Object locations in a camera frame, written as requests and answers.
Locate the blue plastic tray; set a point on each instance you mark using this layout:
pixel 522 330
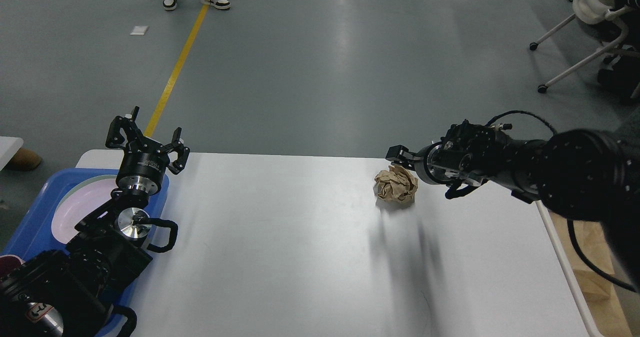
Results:
pixel 34 236

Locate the brown paper bag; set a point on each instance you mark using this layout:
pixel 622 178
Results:
pixel 609 316

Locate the office chair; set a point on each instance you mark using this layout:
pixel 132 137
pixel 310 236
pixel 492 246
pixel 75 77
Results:
pixel 614 23

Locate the pink mug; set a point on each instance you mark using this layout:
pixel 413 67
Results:
pixel 9 263

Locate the crumpled brown paper ball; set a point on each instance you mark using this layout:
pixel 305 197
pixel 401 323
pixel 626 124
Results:
pixel 396 184

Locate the person with tan boot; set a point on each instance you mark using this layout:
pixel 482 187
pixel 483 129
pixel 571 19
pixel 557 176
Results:
pixel 24 160

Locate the white side table corner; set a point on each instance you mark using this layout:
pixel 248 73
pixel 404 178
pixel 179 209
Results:
pixel 9 146

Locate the pink plate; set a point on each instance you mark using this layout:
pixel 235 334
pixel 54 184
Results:
pixel 63 224

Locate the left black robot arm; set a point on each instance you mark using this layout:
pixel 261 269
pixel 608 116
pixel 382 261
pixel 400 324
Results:
pixel 73 292

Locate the beige plastic bin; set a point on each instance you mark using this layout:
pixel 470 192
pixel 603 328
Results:
pixel 628 301

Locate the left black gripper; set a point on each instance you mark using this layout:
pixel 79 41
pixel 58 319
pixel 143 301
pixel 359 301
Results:
pixel 139 170

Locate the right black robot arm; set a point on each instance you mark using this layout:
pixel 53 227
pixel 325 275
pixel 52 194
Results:
pixel 580 174

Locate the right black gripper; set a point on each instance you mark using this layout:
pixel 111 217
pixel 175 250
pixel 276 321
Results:
pixel 428 163

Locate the brown paper sheet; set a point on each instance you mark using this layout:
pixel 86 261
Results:
pixel 592 243

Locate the person in dark clothes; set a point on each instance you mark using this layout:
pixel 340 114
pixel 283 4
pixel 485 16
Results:
pixel 623 78

